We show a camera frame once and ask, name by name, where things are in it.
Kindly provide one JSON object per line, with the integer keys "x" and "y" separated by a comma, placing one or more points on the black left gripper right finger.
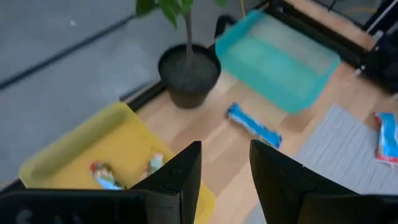
{"x": 280, "y": 186}

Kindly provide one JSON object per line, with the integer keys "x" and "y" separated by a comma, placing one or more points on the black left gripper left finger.
{"x": 177, "y": 186}

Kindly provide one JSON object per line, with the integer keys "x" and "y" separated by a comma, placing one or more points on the red multicolour granola bar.
{"x": 154, "y": 162}

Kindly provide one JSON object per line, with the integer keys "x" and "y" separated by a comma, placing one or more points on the blue granola bar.
{"x": 388, "y": 137}
{"x": 253, "y": 126}

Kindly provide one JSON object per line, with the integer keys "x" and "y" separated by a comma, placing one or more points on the snack bars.
{"x": 105, "y": 176}

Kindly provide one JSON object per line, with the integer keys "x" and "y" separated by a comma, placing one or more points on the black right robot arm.
{"x": 385, "y": 62}

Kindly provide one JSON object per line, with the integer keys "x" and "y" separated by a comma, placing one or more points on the yellow translucent plastic bin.
{"x": 124, "y": 146}

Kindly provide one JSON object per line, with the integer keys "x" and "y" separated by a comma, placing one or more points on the grey woven placemat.
{"x": 342, "y": 149}

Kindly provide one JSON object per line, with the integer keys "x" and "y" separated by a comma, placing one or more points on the leafy plant in black pot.
{"x": 189, "y": 77}

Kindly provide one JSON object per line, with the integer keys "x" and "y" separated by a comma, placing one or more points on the light green translucent plastic bin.
{"x": 280, "y": 68}

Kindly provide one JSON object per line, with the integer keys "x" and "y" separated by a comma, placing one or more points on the black aluminium table frame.
{"x": 146, "y": 95}

